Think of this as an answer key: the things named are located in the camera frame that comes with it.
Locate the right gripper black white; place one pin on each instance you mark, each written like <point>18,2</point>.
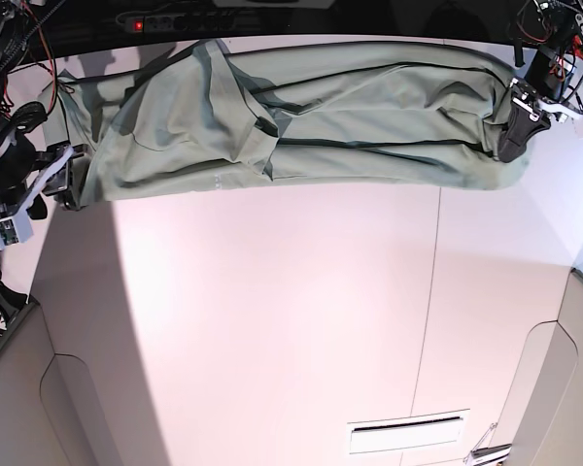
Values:
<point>28,177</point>

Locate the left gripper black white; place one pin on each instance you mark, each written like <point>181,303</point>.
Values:
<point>529,115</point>

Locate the light green T-shirt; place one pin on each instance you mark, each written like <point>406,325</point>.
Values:
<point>208,118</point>

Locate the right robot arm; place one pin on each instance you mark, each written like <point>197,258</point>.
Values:
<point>20,21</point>

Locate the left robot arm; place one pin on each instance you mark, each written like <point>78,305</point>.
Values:
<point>550,88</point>

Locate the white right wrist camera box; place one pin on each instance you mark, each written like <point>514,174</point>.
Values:
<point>15,229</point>

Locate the black power strip red switch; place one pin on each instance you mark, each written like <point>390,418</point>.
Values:
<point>170,23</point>

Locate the white table cable slot plate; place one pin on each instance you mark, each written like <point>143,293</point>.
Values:
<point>407,433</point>

